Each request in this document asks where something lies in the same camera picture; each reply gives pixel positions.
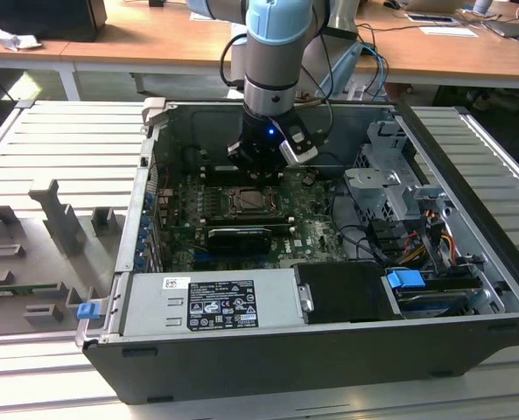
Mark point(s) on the black box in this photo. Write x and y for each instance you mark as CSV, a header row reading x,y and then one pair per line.
x,y
40,19

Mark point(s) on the grey parts rack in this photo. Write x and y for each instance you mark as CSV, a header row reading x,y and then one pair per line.
x,y
53,210

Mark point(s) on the white barcode sticker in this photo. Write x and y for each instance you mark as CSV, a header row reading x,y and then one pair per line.
x,y
175,282

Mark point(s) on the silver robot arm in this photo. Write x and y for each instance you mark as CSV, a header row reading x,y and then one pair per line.
x,y
272,52

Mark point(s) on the grey power supply unit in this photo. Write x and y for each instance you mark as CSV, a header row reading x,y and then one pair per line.
x,y
154,306

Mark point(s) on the hard disk drive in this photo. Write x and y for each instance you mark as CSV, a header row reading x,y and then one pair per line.
x,y
434,299

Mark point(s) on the black graphics card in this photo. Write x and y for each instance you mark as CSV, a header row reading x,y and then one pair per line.
x,y
237,240

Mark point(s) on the grey metal drive cage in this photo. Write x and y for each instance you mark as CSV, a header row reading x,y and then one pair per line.
x,y
373,184

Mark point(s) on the blue disk carrier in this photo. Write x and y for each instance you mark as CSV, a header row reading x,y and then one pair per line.
x,y
405,279

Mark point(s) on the grey laptop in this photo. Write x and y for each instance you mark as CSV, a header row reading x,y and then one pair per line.
x,y
513,28

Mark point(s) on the black open PC case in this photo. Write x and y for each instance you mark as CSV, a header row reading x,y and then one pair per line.
x,y
285,367

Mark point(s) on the white paper sheet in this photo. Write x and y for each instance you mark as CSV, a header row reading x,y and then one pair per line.
x,y
447,31
202,18

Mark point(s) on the crumpled white paper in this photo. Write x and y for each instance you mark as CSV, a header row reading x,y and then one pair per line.
x,y
16,39

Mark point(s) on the dark tablet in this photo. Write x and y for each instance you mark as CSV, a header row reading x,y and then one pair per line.
x,y
429,18

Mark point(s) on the CPU socket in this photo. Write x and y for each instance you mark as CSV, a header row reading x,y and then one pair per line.
x,y
228,205

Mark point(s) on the pale blue teach pendant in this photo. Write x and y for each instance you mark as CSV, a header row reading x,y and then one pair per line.
x,y
344,65

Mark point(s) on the black plastic shroud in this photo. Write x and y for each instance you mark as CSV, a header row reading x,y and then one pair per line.
x,y
342,293

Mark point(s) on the green motherboard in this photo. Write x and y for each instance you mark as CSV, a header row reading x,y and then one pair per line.
x,y
311,236

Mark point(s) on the wooden desk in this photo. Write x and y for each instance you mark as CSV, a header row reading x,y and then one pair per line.
x,y
154,39

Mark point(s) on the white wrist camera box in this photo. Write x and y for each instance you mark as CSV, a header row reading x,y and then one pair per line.
x,y
300,151

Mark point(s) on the black power supply label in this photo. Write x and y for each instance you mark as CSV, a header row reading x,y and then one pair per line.
x,y
222,306

